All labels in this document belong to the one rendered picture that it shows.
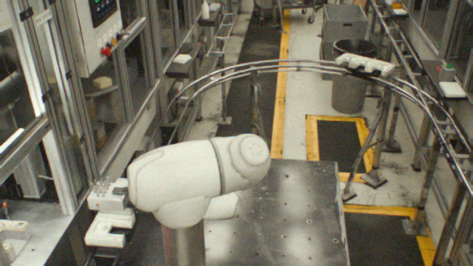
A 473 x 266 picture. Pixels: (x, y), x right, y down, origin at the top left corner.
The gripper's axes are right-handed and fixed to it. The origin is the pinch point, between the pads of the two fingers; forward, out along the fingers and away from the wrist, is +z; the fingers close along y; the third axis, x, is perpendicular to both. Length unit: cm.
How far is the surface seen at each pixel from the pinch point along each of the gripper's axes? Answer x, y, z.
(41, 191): -10.4, -9.6, 38.1
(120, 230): -3.6, -20.2, 4.9
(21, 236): 12.9, -10.8, 33.5
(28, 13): -5, 63, 23
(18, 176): -8.3, -1.5, 44.4
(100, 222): -4.1, -17.1, 12.3
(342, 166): -173, -99, -104
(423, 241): -97, -98, -147
